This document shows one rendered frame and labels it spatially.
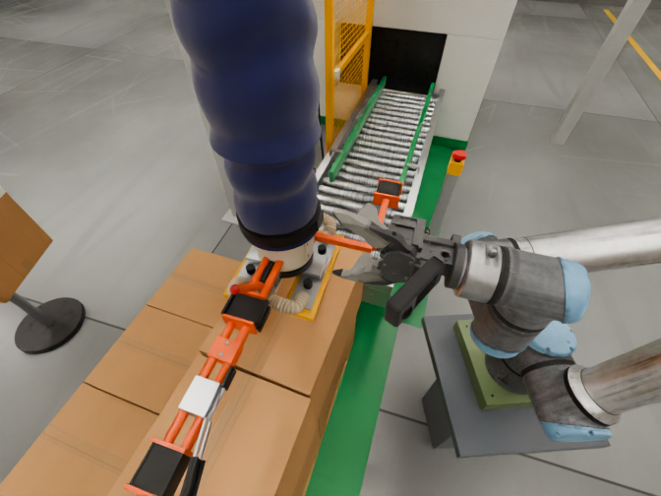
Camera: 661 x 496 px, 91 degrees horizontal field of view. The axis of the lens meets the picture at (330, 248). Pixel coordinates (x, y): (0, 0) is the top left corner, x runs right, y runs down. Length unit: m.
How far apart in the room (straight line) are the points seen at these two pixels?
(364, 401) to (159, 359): 1.10
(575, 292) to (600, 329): 2.28
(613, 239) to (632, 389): 0.40
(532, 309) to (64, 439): 1.66
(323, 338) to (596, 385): 0.74
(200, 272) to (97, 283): 1.16
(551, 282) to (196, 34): 0.61
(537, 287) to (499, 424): 0.90
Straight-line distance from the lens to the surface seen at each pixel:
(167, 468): 0.77
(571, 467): 2.34
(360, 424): 2.03
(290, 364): 1.11
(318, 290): 1.00
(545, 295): 0.53
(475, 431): 1.34
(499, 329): 0.61
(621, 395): 1.07
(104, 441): 1.69
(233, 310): 0.86
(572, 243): 0.75
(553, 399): 1.13
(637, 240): 0.80
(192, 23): 0.61
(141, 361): 1.75
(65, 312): 2.85
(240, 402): 1.11
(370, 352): 2.16
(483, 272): 0.50
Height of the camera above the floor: 1.98
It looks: 50 degrees down
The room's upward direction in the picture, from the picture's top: straight up
